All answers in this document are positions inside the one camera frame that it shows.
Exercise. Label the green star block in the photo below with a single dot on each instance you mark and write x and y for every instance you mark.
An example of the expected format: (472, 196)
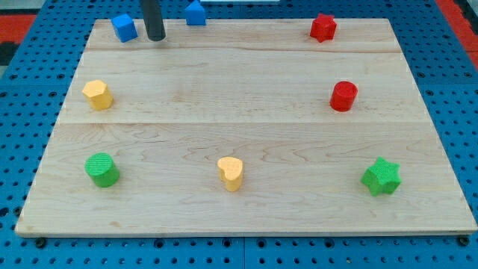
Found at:
(382, 177)

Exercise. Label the blue triangle block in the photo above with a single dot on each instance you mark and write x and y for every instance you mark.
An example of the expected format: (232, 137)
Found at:
(195, 14)

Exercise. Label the red star block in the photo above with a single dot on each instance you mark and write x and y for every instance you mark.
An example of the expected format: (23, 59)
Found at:
(323, 27)

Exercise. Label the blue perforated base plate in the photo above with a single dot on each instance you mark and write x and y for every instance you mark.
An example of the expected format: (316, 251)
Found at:
(35, 83)

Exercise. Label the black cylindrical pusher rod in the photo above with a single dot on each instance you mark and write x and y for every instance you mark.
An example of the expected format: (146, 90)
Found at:
(153, 19)

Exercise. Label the green cylinder block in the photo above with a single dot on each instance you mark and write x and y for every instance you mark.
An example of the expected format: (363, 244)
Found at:
(102, 170)

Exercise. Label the blue cube block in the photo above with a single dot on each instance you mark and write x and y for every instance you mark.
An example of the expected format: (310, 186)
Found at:
(124, 28)

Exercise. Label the yellow heart block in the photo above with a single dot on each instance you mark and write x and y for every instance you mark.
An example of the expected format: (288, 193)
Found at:
(231, 172)

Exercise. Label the yellow hexagon block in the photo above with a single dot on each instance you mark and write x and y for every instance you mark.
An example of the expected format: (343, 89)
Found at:
(98, 95)

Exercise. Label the wooden board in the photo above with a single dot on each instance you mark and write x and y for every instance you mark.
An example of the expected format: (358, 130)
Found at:
(257, 90)

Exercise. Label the red cylinder block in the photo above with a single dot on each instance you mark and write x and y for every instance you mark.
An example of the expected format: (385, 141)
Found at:
(343, 96)

